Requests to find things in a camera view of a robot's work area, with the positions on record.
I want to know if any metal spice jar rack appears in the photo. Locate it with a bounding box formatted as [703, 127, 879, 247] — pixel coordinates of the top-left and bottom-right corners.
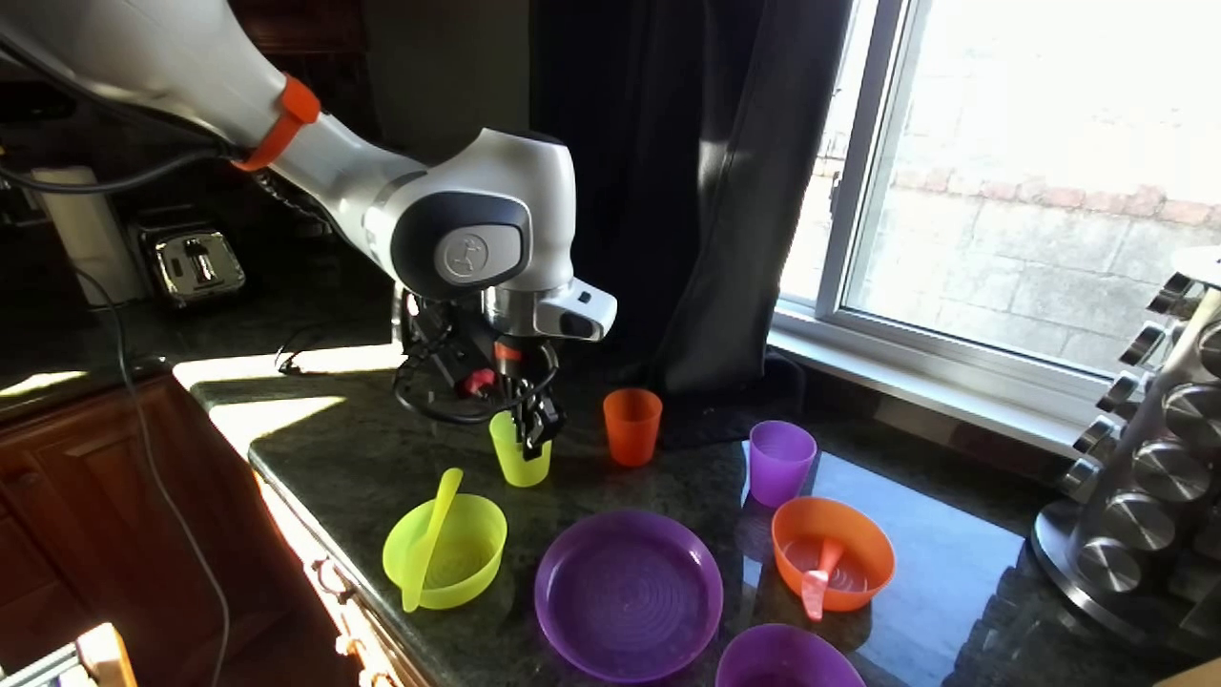
[1027, 268, 1221, 661]

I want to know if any orange plastic bowl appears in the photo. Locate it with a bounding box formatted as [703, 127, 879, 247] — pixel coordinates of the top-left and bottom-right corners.
[769, 493, 896, 618]

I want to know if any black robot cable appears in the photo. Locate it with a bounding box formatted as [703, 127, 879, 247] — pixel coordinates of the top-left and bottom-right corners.
[0, 149, 245, 199]

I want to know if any orange plastic spoon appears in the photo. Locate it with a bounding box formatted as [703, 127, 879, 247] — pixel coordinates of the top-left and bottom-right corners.
[797, 539, 850, 626]

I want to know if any window with white frame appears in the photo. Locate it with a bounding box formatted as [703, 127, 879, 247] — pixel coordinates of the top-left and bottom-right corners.
[769, 0, 1221, 458]

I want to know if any orange plastic cup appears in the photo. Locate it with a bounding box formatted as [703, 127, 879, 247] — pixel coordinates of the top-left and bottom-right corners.
[600, 385, 668, 469]

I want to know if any white paper towel roll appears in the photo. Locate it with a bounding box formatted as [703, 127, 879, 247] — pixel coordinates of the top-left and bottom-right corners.
[32, 163, 152, 308]

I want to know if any green plastic bowl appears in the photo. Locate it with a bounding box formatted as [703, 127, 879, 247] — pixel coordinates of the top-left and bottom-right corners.
[378, 488, 512, 615]

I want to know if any purple plastic plate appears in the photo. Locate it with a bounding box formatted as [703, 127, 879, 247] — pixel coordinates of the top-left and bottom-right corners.
[530, 507, 728, 687]

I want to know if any wooden kitchen cabinet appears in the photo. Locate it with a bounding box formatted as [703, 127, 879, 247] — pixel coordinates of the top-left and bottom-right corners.
[0, 367, 368, 687]

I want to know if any purple plastic bowl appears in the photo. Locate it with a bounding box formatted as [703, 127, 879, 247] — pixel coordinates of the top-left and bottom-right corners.
[711, 618, 870, 687]

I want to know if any green plastic spoon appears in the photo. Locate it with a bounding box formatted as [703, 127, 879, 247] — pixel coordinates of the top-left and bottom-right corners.
[401, 464, 467, 618]

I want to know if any green plastic cup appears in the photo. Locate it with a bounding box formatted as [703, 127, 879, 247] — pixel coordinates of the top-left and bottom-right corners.
[486, 408, 559, 493]

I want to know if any purple plastic cup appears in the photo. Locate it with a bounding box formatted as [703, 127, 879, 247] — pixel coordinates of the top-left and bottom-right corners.
[743, 414, 820, 512]

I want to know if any silver toaster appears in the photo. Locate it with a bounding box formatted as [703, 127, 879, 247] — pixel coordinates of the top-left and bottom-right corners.
[132, 222, 249, 311]

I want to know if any thin grey power cord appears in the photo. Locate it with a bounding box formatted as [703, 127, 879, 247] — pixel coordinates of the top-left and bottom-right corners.
[72, 268, 237, 687]

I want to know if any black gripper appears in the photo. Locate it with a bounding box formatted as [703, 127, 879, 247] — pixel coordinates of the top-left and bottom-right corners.
[401, 286, 565, 464]

